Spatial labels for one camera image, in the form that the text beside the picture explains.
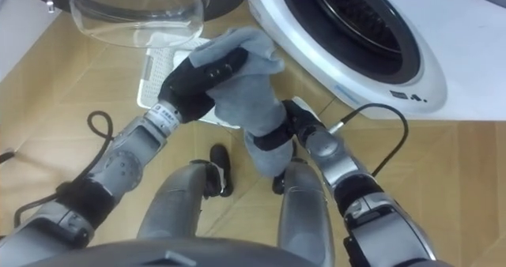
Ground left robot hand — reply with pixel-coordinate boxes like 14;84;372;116
157;47;251;125

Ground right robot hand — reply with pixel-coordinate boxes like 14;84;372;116
252;96;328;152

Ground grey cloth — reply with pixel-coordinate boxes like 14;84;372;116
188;26;296;179

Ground white cloth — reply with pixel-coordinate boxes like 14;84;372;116
172;49;198;71

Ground white plastic laundry basket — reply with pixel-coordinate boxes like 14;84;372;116
135;36;247;130

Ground round glass washing machine door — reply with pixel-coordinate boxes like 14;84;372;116
17;0;255;50

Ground robot legs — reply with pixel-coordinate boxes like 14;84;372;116
135;143;338;267

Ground white stacked washing machine tower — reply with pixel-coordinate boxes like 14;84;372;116
246;0;506;122

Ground robot body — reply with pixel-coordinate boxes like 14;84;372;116
21;236;319;267

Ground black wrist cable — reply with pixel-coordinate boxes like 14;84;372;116
0;110;116;240
329;102;410;179

